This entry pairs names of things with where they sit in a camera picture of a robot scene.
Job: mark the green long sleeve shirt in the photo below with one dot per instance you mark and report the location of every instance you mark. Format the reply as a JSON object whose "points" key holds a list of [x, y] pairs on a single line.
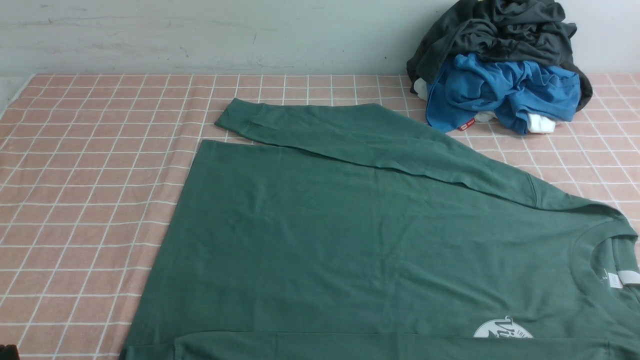
{"points": [[355, 233]]}

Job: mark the blue garment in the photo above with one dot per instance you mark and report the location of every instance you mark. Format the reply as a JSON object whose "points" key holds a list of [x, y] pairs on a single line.
{"points": [[467, 85]]}

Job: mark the pink checkered tablecloth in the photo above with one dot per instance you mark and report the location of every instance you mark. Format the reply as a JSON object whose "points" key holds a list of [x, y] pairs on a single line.
{"points": [[92, 166]]}

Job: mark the dark grey garment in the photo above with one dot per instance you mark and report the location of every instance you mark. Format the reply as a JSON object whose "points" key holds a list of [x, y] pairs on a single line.
{"points": [[500, 31]]}

